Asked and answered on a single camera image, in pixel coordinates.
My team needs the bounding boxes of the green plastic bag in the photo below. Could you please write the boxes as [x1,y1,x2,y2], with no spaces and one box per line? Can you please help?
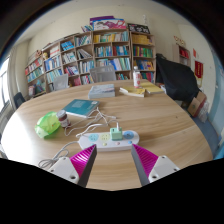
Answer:
[34,111,62,139]

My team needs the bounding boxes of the small green charger block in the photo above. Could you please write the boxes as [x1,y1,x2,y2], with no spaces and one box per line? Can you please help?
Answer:
[110,127,124,141]

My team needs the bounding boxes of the white pastel-socket power strip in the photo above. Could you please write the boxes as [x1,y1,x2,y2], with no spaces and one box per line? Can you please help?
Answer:
[77,129,140,153]

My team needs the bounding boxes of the thin yellow book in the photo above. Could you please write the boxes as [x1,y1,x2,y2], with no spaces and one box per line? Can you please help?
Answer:
[139,81,165,95]

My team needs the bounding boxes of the thick yellow book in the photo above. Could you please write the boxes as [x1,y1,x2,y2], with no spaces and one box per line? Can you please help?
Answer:
[118,85,147,98]

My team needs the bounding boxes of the small wooden wall shelf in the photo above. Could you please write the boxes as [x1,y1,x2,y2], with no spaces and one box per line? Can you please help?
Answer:
[173,43,192,68]

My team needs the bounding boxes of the white power strip cable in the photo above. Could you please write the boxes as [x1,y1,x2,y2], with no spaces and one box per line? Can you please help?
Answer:
[37,140,81,169]

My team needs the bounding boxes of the grey mesh office chair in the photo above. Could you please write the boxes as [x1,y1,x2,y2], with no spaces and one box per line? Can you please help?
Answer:
[89,64,118,84]
[52,73,70,92]

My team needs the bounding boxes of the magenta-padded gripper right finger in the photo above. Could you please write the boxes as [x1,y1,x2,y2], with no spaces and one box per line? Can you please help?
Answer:
[130,143,181,187]

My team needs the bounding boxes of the teal book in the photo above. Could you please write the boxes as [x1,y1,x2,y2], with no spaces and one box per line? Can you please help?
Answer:
[61,98,101,119]

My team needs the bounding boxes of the cardboard box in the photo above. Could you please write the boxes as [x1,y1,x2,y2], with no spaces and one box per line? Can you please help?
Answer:
[186,90,208,118]

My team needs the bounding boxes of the red wall banner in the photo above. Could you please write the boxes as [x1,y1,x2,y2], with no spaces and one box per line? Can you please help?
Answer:
[194,60,204,80]

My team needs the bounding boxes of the clear red-label plastic bottle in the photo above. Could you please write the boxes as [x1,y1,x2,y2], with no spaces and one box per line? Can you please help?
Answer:
[132,65,142,89]

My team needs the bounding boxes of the black cloth cover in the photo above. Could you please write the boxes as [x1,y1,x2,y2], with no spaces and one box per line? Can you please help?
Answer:
[155,53,200,104]

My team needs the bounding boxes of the dark chair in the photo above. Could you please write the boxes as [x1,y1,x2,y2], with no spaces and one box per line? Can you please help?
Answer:
[13,91,27,109]

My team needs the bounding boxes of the grey book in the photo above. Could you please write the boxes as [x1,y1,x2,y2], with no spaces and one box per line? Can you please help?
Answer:
[87,83,116,100]

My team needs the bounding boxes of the wooden bookshelf unit with books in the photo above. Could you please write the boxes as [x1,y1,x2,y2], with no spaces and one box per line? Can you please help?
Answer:
[23,14,157,99]

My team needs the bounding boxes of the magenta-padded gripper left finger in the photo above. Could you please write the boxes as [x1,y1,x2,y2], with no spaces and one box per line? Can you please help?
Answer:
[47,144,99,188]

